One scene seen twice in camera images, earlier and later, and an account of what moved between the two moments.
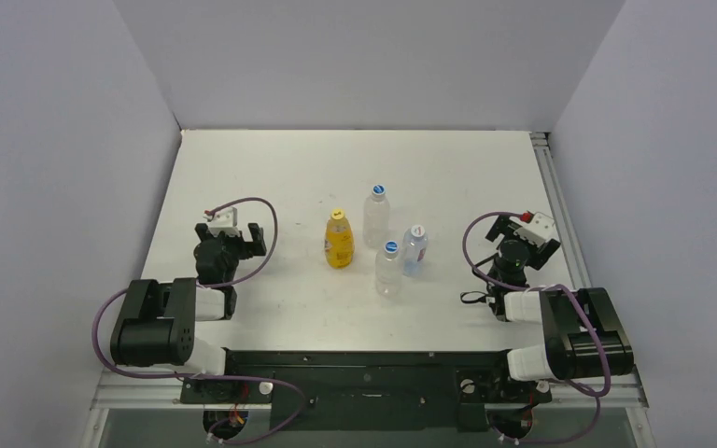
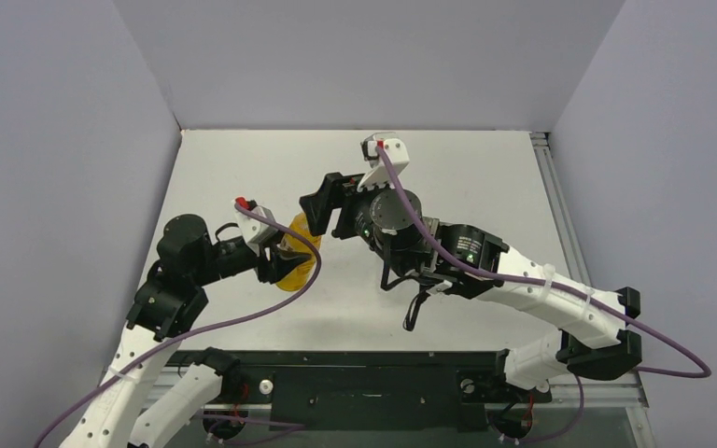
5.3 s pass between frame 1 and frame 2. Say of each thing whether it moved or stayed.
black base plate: stayed
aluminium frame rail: stayed
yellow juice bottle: moved
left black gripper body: moved
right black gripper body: moved
